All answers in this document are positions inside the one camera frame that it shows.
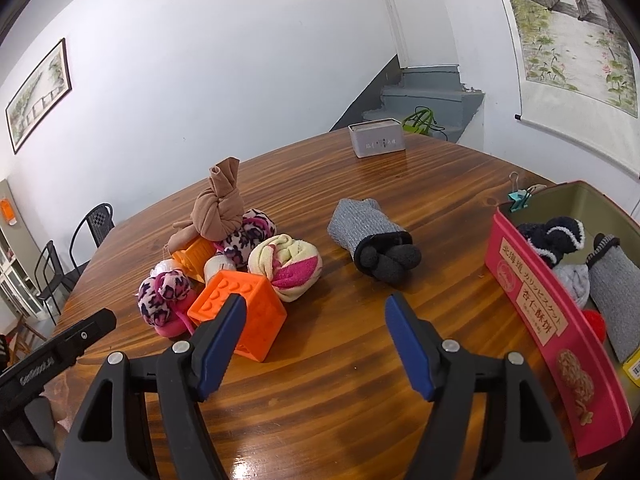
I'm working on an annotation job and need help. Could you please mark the white door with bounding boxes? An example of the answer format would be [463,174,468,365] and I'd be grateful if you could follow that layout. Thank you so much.
[377,0,461,68]

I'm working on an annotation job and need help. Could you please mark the orange studded toy cube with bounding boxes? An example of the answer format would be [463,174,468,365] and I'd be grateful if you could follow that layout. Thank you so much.
[187,270,288,362]

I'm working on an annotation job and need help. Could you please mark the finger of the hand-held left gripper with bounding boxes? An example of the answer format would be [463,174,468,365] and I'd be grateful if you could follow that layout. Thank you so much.
[55,308,117,361]

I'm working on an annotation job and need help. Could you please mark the cream and pink sock ball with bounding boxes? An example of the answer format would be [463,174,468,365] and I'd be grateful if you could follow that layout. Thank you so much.
[247,233,321,303]

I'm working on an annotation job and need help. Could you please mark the orange flower toy cube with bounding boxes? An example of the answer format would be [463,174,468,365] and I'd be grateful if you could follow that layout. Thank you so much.
[171,237,218,281]

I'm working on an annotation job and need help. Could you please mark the white sock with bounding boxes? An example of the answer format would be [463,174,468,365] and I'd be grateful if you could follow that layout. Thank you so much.
[204,254,236,283]

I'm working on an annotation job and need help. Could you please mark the black fuzzy sock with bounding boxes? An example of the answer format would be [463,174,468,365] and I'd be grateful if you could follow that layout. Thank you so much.
[517,216,586,268]

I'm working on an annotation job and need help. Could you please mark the grey sock with black cuff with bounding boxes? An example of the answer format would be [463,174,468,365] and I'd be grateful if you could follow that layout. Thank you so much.
[586,233,640,363]

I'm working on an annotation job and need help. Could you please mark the pink tin box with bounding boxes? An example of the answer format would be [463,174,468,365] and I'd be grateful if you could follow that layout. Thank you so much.
[484,180,640,458]

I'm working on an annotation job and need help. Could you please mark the small light grey sock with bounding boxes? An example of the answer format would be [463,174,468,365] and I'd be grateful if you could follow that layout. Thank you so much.
[552,264,592,309]

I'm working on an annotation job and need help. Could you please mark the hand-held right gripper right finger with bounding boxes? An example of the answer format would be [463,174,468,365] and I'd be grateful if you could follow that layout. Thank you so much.
[385,291,583,480]

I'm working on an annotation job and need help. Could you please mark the black metal chair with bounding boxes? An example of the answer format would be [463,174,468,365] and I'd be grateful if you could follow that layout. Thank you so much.
[35,240,78,326]

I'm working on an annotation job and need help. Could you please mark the grey stairs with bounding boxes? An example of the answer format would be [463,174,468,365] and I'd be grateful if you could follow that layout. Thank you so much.
[327,64,486,143]

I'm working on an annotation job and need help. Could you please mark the green and black cable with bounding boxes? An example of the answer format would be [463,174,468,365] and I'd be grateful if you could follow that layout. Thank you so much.
[402,106,448,136]

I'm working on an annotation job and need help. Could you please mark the hanging scroll painting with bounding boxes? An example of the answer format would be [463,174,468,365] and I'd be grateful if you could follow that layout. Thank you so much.
[487,0,640,178]

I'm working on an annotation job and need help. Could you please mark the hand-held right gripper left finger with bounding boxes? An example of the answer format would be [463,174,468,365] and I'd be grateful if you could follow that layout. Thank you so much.
[55,292,248,480]

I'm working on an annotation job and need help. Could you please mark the grey sock with black ball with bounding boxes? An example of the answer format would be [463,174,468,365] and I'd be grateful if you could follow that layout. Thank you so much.
[327,198,422,286]

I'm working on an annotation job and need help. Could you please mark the grey tissue box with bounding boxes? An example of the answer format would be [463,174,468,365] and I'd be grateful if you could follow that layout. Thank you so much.
[348,118,405,159]

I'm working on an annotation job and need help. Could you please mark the green binder clip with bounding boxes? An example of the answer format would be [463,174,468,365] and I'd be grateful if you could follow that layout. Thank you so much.
[506,171,548,212]

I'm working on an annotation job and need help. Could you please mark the red pompom ball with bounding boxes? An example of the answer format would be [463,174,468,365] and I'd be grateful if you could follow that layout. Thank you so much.
[582,310,607,343]

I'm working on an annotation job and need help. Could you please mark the wooden desktop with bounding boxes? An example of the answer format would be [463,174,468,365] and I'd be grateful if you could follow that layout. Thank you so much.
[50,130,640,480]

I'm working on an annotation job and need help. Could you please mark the pink leopard sock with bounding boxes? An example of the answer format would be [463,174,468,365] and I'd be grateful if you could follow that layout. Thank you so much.
[138,269,198,338]
[215,210,277,268]

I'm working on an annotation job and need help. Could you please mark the yellow green paper box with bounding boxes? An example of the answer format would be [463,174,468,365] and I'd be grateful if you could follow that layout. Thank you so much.
[622,345,640,386]

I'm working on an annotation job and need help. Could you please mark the person's left hand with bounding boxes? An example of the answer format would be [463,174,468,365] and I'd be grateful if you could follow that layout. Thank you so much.
[14,399,71,476]

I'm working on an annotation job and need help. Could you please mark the framed landscape painting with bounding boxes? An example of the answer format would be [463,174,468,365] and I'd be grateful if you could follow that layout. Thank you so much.
[5,37,73,155]

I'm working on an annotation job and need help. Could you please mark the tan knotted stocking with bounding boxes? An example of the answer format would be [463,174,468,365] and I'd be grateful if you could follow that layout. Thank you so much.
[167,157,244,253]

